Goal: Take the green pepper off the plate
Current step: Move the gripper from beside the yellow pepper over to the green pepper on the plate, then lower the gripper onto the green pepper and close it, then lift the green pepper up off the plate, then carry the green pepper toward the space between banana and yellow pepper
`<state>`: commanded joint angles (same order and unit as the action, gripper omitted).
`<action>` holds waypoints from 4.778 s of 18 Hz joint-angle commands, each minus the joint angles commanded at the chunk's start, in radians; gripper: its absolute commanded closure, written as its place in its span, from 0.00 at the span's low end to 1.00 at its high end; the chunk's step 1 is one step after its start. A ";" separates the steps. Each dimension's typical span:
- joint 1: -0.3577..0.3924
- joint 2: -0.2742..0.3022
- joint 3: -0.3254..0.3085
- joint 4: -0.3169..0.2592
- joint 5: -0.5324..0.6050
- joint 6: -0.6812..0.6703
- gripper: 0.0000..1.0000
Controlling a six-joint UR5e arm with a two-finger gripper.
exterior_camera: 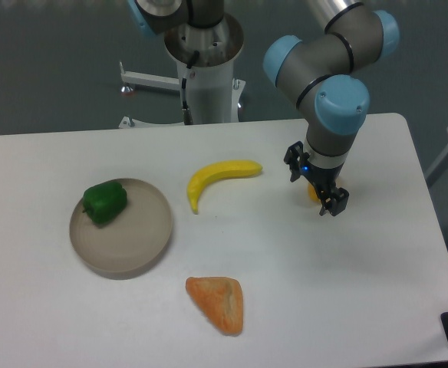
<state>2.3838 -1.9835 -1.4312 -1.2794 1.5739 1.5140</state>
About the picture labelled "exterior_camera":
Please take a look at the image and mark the black cable on pedestal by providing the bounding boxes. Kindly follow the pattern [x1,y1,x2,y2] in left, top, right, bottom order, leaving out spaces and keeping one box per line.
[181,50,200,127]

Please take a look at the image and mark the round beige plate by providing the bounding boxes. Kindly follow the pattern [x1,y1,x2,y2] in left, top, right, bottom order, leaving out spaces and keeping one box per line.
[69,179,173,280]

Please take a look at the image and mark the orange triangular bread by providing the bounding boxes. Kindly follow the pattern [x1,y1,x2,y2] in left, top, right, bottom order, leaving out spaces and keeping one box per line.
[185,277,244,336]

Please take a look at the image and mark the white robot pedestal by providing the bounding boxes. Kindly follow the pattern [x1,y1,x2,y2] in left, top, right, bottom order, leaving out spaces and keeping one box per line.
[120,13,245,125]

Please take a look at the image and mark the green bell pepper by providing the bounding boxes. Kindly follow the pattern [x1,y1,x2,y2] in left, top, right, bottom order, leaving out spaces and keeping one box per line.
[82,181,128,225]

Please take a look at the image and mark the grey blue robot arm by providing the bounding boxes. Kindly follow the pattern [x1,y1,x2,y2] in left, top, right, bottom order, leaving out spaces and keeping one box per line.
[128,1,400,215]

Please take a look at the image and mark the yellow banana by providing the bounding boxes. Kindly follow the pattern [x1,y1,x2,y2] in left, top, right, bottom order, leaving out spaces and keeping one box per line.
[186,159,263,214]

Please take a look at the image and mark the small orange fruit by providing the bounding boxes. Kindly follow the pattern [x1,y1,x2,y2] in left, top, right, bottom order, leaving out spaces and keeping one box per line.
[308,184,321,203]

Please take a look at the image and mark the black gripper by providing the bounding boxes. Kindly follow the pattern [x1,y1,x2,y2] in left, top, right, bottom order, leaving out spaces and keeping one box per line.
[284,141,350,216]

